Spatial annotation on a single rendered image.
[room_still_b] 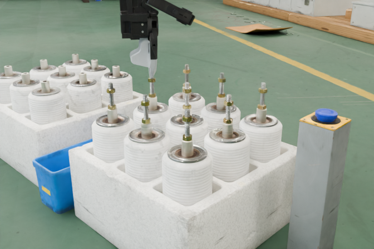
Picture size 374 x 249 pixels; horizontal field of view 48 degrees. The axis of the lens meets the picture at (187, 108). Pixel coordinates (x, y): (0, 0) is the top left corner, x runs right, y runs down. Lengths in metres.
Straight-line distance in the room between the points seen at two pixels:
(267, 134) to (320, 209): 0.19
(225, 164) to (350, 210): 0.42
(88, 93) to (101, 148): 0.32
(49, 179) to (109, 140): 0.22
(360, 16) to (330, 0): 0.67
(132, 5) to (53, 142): 0.44
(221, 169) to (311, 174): 0.17
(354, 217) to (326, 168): 0.34
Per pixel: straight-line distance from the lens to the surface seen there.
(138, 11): 0.96
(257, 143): 0.93
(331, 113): 0.81
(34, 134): 1.16
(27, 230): 1.08
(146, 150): 0.84
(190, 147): 0.78
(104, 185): 0.92
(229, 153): 0.84
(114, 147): 0.93
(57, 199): 1.09
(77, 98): 1.24
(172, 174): 0.77
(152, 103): 1.01
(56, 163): 1.17
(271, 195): 0.94
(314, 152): 0.82
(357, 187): 1.27
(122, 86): 1.30
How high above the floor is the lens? 0.60
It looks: 20 degrees down
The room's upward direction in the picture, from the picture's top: straight up
